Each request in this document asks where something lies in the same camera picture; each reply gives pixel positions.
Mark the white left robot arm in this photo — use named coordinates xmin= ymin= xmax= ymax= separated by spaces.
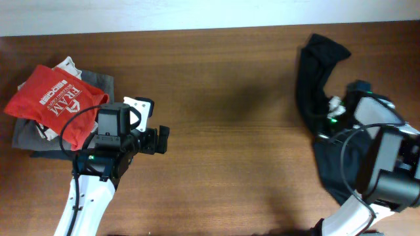
xmin=55 ymin=97 xmax=170 ymax=235

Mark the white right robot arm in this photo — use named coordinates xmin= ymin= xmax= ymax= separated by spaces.
xmin=318 ymin=93 xmax=419 ymax=235

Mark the black leggings red waistband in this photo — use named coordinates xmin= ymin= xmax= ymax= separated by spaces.
xmin=295 ymin=33 xmax=372 ymax=205

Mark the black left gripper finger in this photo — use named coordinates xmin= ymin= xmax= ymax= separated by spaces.
xmin=156 ymin=125 xmax=170 ymax=154
xmin=135 ymin=97 xmax=154 ymax=118

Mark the red printed t-shirt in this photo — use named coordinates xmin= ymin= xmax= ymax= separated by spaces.
xmin=4 ymin=65 xmax=110 ymax=134

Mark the grey folded garment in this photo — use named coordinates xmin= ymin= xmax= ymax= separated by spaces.
xmin=12 ymin=70 xmax=114 ymax=151

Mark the dark folded garment bottom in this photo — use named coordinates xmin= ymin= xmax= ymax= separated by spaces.
xmin=30 ymin=150 xmax=74 ymax=161

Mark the white folded garment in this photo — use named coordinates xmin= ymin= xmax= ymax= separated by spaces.
xmin=35 ymin=56 xmax=82 ymax=141

